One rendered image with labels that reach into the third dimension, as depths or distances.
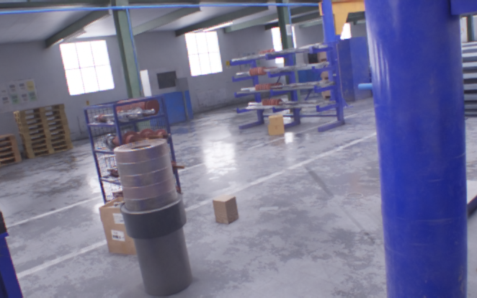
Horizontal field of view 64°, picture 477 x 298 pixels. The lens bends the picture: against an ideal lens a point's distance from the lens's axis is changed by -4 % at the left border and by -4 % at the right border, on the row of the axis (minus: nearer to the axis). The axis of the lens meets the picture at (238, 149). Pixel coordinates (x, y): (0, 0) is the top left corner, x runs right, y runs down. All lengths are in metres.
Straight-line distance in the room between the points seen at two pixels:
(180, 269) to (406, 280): 1.73
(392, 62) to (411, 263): 0.76
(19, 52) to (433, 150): 13.07
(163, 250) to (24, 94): 11.24
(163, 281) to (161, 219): 0.47
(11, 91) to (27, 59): 1.09
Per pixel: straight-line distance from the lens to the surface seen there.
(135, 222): 2.80
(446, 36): 1.51
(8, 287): 2.05
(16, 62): 13.77
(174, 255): 2.92
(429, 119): 1.49
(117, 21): 8.88
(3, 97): 13.59
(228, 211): 4.01
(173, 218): 2.80
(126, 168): 2.74
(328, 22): 11.39
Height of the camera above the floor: 1.49
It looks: 11 degrees down
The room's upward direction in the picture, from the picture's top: 8 degrees counter-clockwise
